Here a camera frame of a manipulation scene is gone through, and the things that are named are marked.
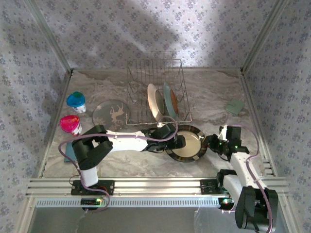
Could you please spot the left circuit board with LED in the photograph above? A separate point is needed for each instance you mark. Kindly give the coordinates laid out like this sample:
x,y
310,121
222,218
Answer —
x,y
91,201

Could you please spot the pink lid cup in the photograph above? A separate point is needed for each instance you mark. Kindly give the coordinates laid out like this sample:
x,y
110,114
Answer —
x,y
70,122

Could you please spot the right circuit board with LED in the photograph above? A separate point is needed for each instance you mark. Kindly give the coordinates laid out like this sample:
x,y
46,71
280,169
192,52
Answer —
x,y
227,202

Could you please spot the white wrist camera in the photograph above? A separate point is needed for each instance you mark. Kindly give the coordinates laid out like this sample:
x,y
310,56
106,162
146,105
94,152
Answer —
x,y
223,132
159,125

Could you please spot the white orange cat plate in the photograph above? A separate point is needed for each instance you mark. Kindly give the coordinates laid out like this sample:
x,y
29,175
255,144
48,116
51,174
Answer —
x,y
153,102

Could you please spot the blue lid cup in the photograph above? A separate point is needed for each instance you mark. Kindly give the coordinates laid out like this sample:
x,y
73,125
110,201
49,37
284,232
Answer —
x,y
75,99

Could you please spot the light blue plate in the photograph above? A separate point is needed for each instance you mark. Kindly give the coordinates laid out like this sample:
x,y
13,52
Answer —
x,y
168,104

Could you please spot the circuit board with led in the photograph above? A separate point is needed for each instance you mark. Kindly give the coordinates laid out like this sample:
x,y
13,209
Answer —
x,y
91,201
227,202

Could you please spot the aluminium frame post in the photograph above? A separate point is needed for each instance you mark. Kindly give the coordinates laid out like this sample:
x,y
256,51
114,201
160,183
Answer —
x,y
51,36
263,36

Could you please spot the aluminium mounting rail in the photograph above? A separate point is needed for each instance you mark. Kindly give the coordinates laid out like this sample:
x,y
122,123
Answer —
x,y
158,187

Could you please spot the grey glass reindeer plate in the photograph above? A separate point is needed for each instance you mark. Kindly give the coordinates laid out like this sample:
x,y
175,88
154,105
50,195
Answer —
x,y
107,111

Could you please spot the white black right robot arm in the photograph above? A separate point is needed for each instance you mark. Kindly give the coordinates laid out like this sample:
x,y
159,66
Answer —
x,y
245,172

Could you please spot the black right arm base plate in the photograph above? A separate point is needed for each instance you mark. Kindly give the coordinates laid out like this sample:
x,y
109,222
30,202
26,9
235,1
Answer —
x,y
207,187

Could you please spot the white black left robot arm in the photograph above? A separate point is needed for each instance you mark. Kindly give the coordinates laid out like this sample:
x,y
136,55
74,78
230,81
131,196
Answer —
x,y
126,143

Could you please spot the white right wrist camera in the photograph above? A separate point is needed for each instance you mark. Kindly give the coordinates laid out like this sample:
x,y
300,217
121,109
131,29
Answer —
x,y
223,132

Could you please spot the dark striped rim plate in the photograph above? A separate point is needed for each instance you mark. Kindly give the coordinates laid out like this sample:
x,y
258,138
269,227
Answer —
x,y
189,145

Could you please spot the blue sponge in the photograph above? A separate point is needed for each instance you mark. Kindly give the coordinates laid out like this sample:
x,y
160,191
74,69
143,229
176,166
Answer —
x,y
68,153

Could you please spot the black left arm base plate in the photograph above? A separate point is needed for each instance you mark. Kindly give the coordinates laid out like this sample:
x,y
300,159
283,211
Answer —
x,y
107,187

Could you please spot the green sponge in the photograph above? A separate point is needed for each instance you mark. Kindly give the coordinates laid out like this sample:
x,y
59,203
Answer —
x,y
235,106

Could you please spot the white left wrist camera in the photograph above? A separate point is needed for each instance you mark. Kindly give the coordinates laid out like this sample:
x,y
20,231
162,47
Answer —
x,y
159,125

